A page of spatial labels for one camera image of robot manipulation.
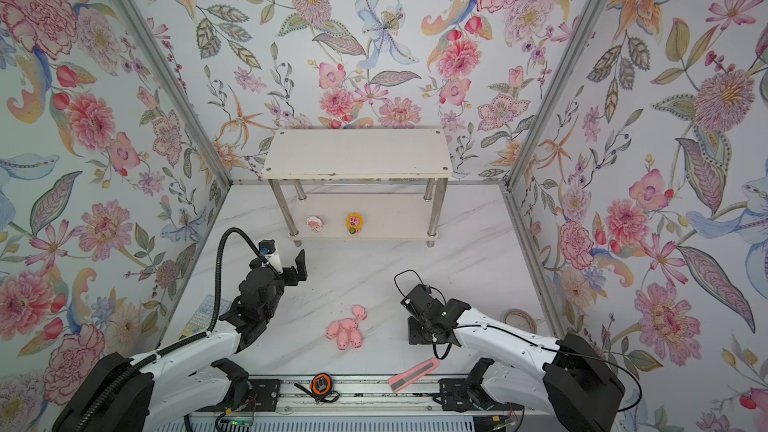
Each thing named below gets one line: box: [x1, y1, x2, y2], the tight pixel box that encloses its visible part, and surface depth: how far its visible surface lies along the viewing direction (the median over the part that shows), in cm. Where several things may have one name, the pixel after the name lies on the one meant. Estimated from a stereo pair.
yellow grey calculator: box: [179, 294, 231, 340], surface depth 87 cm
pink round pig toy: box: [305, 215, 325, 233], surface depth 97 cm
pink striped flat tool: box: [388, 358, 440, 393], surface depth 78 cm
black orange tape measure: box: [294, 373, 341, 404], surface depth 75 cm
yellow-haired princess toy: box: [346, 212, 365, 234], surface depth 99 cm
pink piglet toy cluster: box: [326, 318, 363, 351], surface depth 84 cm
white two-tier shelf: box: [261, 128, 453, 247], surface depth 99 cm
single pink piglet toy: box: [351, 304, 368, 320], surface depth 88 cm
